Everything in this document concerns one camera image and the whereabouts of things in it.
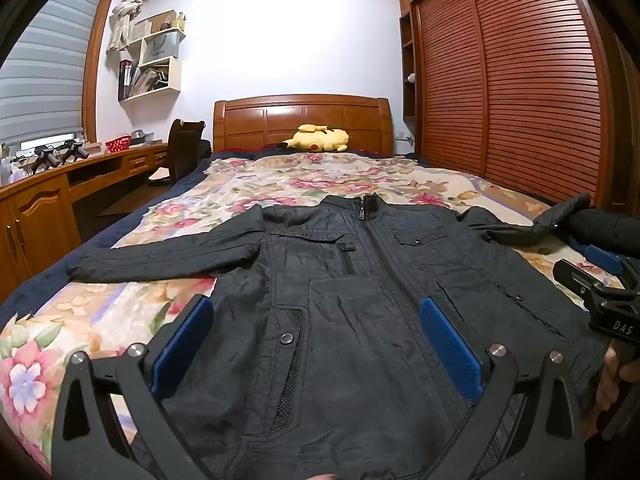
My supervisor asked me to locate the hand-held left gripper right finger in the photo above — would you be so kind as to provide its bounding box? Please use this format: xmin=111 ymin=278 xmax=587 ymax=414
xmin=419 ymin=297 xmax=587 ymax=480

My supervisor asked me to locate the black zip jacket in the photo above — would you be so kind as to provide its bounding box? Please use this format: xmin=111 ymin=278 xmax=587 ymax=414
xmin=67 ymin=192 xmax=608 ymax=480

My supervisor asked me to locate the dark wooden chair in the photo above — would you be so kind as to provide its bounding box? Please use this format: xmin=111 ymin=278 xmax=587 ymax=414
xmin=167 ymin=119 xmax=206 ymax=186

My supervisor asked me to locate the spare black gripper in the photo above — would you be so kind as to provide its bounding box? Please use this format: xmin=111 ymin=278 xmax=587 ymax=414
xmin=57 ymin=141 xmax=91 ymax=163
xmin=30 ymin=146 xmax=63 ymax=171

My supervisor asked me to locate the wooden louvred wardrobe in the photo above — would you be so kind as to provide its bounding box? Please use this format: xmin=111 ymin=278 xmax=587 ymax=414
xmin=397 ymin=0 xmax=640 ymax=211

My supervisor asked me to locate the floral blanket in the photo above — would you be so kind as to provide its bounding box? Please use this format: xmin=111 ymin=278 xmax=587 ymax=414
xmin=0 ymin=152 xmax=596 ymax=476

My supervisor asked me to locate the black binder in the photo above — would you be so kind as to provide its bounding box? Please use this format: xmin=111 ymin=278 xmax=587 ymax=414
xmin=118 ymin=60 xmax=133 ymax=102

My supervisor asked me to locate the tied cream curtain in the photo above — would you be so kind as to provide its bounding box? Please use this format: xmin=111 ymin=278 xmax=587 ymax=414
xmin=106 ymin=0 xmax=160 ymax=52

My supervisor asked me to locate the white paper bag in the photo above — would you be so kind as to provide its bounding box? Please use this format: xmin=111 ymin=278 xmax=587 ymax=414
xmin=140 ymin=30 xmax=180 ymax=63

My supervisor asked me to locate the dark cloth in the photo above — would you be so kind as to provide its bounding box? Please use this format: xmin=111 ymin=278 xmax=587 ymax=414
xmin=570 ymin=210 xmax=640 ymax=257

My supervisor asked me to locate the yellow plush toy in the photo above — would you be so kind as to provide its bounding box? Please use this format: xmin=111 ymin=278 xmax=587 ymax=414
xmin=277 ymin=123 xmax=349 ymax=153

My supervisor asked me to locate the white wall shelf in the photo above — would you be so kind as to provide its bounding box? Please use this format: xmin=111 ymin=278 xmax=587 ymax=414
xmin=117 ymin=9 xmax=187 ymax=103

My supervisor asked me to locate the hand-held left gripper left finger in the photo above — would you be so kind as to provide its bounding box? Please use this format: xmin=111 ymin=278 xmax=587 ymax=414
xmin=50 ymin=294 xmax=216 ymax=480

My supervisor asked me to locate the grey window blind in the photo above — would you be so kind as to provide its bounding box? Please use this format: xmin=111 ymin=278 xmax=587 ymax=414
xmin=0 ymin=0 xmax=106 ymax=146

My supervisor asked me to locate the wooden desk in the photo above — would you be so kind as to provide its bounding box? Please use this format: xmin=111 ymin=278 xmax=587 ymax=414
xmin=0 ymin=140 xmax=171 ymax=286

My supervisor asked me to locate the wooden bed headboard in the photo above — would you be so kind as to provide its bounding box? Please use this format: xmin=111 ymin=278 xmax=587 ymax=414
xmin=213 ymin=94 xmax=393 ymax=156

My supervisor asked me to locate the person's right hand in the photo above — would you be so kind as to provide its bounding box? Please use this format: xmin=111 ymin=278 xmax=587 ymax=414
xmin=596 ymin=345 xmax=640 ymax=411

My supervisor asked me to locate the wooden window frame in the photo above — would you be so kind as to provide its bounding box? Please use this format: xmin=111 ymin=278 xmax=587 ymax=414
xmin=82 ymin=0 xmax=119 ymax=143

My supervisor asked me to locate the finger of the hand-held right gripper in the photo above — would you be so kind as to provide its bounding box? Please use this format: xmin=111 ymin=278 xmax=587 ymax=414
xmin=582 ymin=244 xmax=626 ymax=277
xmin=552 ymin=259 xmax=610 ymax=311

